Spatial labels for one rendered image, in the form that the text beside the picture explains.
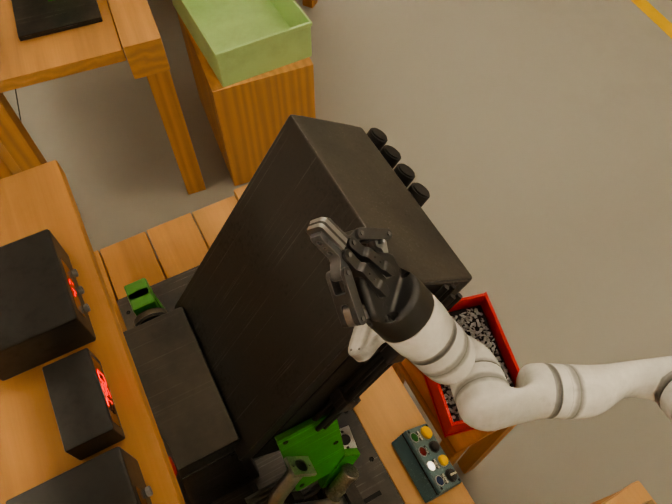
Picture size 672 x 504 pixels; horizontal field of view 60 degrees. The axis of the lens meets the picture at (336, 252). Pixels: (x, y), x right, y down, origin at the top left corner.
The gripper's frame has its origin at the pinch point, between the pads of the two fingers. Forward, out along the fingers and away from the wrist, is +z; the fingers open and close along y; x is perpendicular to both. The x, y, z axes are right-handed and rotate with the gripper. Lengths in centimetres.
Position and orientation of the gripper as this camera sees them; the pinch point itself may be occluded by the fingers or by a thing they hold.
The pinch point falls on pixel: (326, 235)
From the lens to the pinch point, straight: 58.1
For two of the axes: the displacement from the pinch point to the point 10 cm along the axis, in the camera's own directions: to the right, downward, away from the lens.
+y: -2.8, 7.7, -5.7
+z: -6.1, -6.0, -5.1
